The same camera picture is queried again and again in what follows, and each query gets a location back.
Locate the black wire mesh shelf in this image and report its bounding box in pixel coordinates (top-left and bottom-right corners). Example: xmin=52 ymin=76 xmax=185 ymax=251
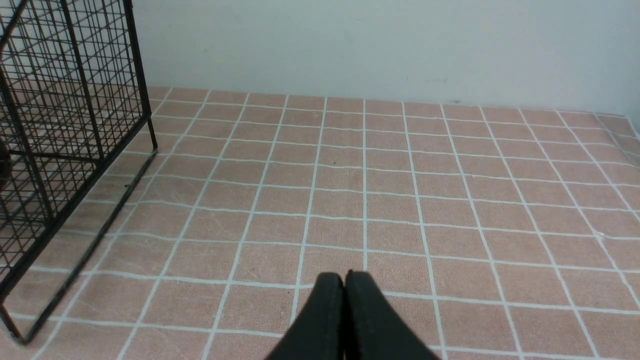
xmin=1 ymin=0 xmax=158 ymax=346

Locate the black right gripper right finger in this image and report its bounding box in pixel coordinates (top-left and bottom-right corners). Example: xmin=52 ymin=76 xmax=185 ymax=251
xmin=343 ymin=270 xmax=439 ymax=360

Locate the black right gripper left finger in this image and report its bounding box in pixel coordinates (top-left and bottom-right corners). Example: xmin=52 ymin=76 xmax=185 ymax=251
xmin=266 ymin=272 xmax=345 ymax=360

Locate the pink tiled table cloth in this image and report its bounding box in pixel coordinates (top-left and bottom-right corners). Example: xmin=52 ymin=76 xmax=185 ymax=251
xmin=1 ymin=86 xmax=640 ymax=360

